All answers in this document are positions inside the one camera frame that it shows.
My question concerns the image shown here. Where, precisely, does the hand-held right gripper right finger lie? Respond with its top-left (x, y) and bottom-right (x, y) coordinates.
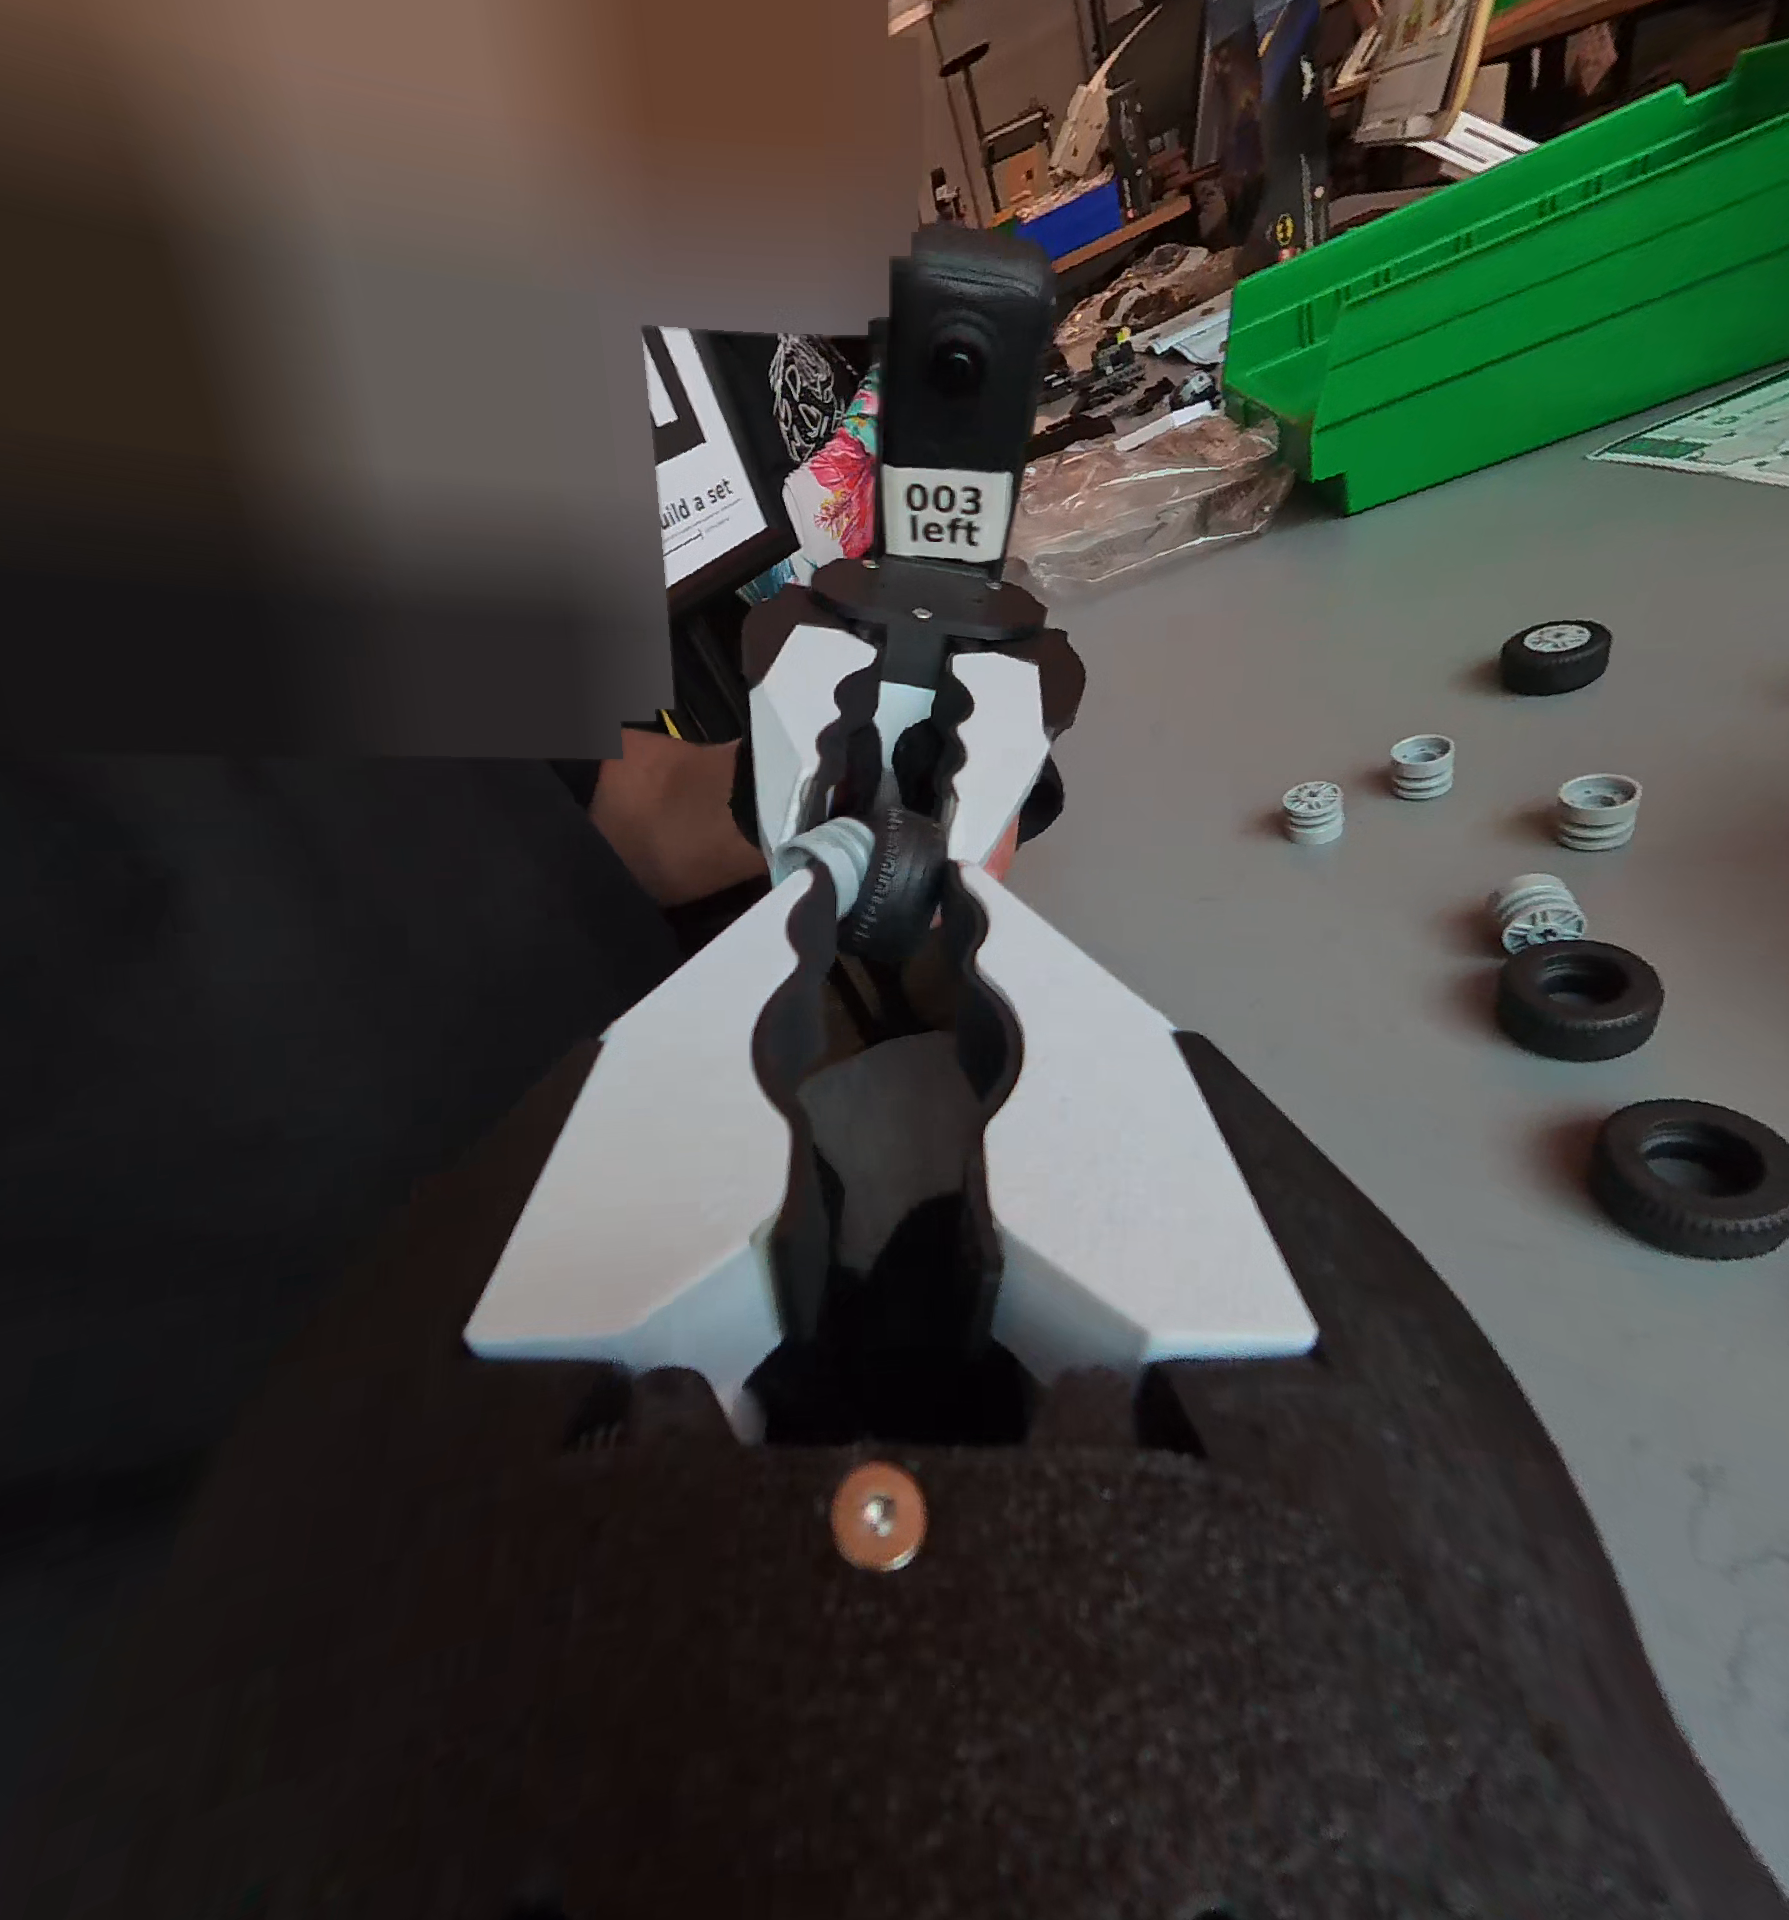
top-left (951, 867), bottom-right (1319, 1373)

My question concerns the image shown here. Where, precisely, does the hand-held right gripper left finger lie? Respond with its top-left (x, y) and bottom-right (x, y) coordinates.
top-left (464, 878), bottom-right (837, 1444)

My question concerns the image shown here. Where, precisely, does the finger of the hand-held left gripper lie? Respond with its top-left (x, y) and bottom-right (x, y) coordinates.
top-left (748, 617), bottom-right (903, 880)
top-left (924, 648), bottom-right (1063, 872)

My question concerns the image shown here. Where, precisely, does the black rubber lego tyre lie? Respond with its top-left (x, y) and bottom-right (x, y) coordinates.
top-left (1587, 1098), bottom-right (1789, 1258)
top-left (1495, 938), bottom-right (1666, 1062)
top-left (835, 810), bottom-right (959, 962)

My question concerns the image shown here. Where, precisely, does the pile of black lego pieces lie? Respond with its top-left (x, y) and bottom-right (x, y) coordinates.
top-left (1036, 328), bottom-right (1227, 448)

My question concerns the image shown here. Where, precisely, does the lego wheel with tyre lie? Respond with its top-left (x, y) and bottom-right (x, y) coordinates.
top-left (1499, 617), bottom-right (1616, 695)

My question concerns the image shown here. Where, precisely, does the person's left hand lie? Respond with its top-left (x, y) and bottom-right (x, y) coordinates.
top-left (586, 730), bottom-right (765, 909)

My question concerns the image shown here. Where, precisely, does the clear plastic bag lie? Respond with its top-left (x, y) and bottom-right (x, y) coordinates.
top-left (1052, 239), bottom-right (1241, 362)
top-left (1012, 412), bottom-right (1298, 601)

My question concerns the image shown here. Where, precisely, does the person's torso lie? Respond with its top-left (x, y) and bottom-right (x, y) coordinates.
top-left (0, 742), bottom-right (686, 1516)

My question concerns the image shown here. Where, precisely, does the dark printed box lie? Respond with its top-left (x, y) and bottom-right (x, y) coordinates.
top-left (1191, 0), bottom-right (1334, 254)

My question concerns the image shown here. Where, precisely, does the green plastic bin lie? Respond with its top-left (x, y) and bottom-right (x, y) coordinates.
top-left (1221, 27), bottom-right (1789, 436)
top-left (1302, 187), bottom-right (1789, 521)

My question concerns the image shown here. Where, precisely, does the instruction booklet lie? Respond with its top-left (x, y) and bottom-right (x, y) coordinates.
top-left (1343, 0), bottom-right (1496, 143)

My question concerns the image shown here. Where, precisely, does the green white instruction sheet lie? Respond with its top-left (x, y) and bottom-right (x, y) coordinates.
top-left (1585, 342), bottom-right (1789, 496)

